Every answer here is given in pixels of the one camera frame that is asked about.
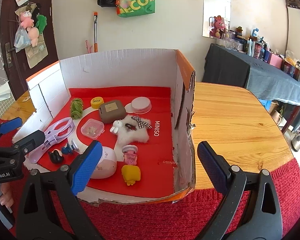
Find brown rounded case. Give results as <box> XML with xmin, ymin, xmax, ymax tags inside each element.
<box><xmin>99</xmin><ymin>100</ymin><xmax>126</xmax><ymax>124</ymax></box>

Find beige hanging organizer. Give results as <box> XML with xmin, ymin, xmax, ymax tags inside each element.
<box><xmin>15</xmin><ymin>2</ymin><xmax>49</xmax><ymax>68</ymax></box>

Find white cloth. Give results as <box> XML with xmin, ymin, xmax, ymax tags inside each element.
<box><xmin>0</xmin><ymin>81</ymin><xmax>13</xmax><ymax>105</ymax></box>

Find pink rabbit plush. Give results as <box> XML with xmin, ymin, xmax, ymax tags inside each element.
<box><xmin>209</xmin><ymin>15</ymin><xmax>227</xmax><ymax>38</ymax></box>

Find pink bear plush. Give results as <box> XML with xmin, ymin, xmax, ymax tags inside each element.
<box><xmin>19</xmin><ymin>10</ymin><xmax>35</xmax><ymax>28</ymax></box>

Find yellow rubber toy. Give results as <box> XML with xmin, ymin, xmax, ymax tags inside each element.
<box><xmin>121</xmin><ymin>165</ymin><xmax>142</xmax><ymax>186</ymax></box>

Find yellow round tin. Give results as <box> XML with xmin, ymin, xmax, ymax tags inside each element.
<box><xmin>90</xmin><ymin>97</ymin><xmax>102</xmax><ymax>109</ymax></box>

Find small clear plastic box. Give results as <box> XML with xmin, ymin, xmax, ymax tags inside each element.
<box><xmin>80</xmin><ymin>119</ymin><xmax>105</xmax><ymax>140</ymax></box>

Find dark brown door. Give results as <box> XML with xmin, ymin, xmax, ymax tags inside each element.
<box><xmin>0</xmin><ymin>0</ymin><xmax>60</xmax><ymax>100</ymax></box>

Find white fluffy star hair clip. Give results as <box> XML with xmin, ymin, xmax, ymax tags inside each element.
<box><xmin>114</xmin><ymin>114</ymin><xmax>152</xmax><ymax>145</ymax></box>

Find person's left hand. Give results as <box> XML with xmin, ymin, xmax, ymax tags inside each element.
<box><xmin>0</xmin><ymin>184</ymin><xmax>15</xmax><ymax>207</ymax></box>

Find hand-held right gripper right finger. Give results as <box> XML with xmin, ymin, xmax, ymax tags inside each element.
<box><xmin>197</xmin><ymin>141</ymin><xmax>283</xmax><ymax>240</ymax></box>

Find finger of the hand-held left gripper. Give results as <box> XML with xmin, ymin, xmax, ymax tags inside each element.
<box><xmin>0</xmin><ymin>117</ymin><xmax>23</xmax><ymax>144</ymax></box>
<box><xmin>0</xmin><ymin>129</ymin><xmax>46</xmax><ymax>160</ymax></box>

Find peach plush toy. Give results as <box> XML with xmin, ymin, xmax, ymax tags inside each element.
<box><xmin>27</xmin><ymin>27</ymin><xmax>40</xmax><ymax>47</ymax></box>

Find large purple plastic clip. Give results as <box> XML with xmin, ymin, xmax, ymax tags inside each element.
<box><xmin>28</xmin><ymin>117</ymin><xmax>74</xmax><ymax>164</ymax></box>

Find black-haired blue figurine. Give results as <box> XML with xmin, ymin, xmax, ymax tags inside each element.
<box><xmin>48</xmin><ymin>140</ymin><xmax>78</xmax><ymax>165</ymax></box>

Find silver mop pole orange ends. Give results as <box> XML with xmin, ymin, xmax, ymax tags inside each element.
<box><xmin>93</xmin><ymin>12</ymin><xmax>98</xmax><ymax>53</ymax></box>

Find green knitted scrunchie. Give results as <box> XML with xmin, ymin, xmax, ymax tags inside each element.
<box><xmin>70</xmin><ymin>97</ymin><xmax>85</xmax><ymax>120</ymax></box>

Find wall mirror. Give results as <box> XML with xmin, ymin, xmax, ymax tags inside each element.
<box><xmin>202</xmin><ymin>0</ymin><xmax>231</xmax><ymax>38</ymax></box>

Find clear plastic bag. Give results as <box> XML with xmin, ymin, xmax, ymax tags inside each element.
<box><xmin>14</xmin><ymin>25</ymin><xmax>32</xmax><ymax>53</ymax></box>

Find row of bottles and cups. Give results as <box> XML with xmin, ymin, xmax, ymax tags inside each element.
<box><xmin>216</xmin><ymin>26</ymin><xmax>300</xmax><ymax>85</ymax></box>

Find white round compact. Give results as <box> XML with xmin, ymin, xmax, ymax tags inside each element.
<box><xmin>125</xmin><ymin>97</ymin><xmax>152</xmax><ymax>114</ymax></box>

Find metal door handle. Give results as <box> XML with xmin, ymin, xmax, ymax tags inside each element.
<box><xmin>5</xmin><ymin>42</ymin><xmax>14</xmax><ymax>68</ymax></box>

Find white wardrobe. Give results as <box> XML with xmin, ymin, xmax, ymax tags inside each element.
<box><xmin>286</xmin><ymin>0</ymin><xmax>300</xmax><ymax>63</ymax></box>

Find red knitted mat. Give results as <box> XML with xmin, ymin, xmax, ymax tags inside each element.
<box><xmin>0</xmin><ymin>127</ymin><xmax>300</xmax><ymax>240</ymax></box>

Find orange and white cardboard box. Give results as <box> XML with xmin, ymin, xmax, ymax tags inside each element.
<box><xmin>12</xmin><ymin>49</ymin><xmax>197</xmax><ymax>205</ymax></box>

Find pink toy camera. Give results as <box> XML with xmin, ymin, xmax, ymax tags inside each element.
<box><xmin>90</xmin><ymin>146</ymin><xmax>117</xmax><ymax>180</ymax></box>

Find green plush toy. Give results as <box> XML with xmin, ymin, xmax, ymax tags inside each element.
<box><xmin>35</xmin><ymin>14</ymin><xmax>48</xmax><ymax>34</ymax></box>

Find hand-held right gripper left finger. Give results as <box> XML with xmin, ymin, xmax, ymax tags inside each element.
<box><xmin>16</xmin><ymin>140</ymin><xmax>103</xmax><ymax>240</ymax></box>

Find pink cartoon toy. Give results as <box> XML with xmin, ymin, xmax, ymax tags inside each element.
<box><xmin>122</xmin><ymin>144</ymin><xmax>138</xmax><ymax>166</ymax></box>

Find silver kettle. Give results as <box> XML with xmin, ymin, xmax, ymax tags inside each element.
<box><xmin>291</xmin><ymin>130</ymin><xmax>300</xmax><ymax>152</ymax></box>

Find small white bunny clip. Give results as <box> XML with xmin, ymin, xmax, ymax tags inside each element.
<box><xmin>109</xmin><ymin>120</ymin><xmax>123</xmax><ymax>133</ymax></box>

